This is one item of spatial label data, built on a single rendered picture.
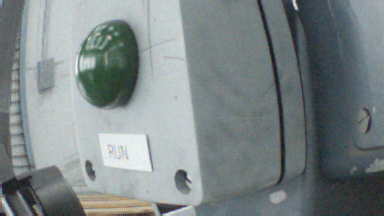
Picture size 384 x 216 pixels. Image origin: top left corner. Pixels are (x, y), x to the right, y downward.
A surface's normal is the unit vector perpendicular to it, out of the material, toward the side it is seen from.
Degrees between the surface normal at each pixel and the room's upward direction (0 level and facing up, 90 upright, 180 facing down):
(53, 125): 90
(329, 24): 90
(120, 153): 90
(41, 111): 90
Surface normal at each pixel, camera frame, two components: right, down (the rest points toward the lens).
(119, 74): 0.24, 0.33
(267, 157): 0.58, -0.03
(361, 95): -0.81, 0.13
